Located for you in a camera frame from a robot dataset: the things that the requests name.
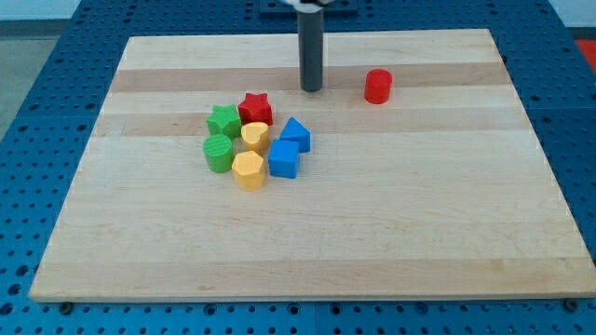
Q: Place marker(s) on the red cylinder block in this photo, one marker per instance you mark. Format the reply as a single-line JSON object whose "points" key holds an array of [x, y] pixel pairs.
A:
{"points": [[378, 86]]}

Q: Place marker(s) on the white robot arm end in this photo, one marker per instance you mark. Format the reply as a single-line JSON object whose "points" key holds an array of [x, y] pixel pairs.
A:
{"points": [[307, 6]]}

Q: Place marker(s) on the blue triangle block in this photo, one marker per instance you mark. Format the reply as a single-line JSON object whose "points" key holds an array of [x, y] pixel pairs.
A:
{"points": [[296, 131]]}

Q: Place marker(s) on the blue cube block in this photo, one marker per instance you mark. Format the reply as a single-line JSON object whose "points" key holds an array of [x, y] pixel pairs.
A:
{"points": [[284, 159]]}

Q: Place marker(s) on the yellow hexagon block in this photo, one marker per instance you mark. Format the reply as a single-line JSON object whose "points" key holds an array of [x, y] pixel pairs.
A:
{"points": [[249, 171]]}

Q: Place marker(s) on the yellow heart block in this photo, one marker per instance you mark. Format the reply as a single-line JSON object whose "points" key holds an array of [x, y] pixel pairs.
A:
{"points": [[255, 136]]}

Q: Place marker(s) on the red star block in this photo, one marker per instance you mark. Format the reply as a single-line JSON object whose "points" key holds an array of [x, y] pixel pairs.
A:
{"points": [[255, 108]]}

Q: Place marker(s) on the green cylinder block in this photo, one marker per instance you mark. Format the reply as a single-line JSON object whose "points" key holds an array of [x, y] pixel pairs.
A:
{"points": [[218, 151]]}

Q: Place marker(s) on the green star block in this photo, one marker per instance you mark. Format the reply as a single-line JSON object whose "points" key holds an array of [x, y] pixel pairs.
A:
{"points": [[225, 120]]}

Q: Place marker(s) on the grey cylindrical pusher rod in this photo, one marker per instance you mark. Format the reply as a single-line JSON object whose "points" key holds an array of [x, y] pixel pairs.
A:
{"points": [[310, 29]]}

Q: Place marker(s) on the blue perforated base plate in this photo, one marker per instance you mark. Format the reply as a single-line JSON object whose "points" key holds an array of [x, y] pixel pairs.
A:
{"points": [[43, 146]]}

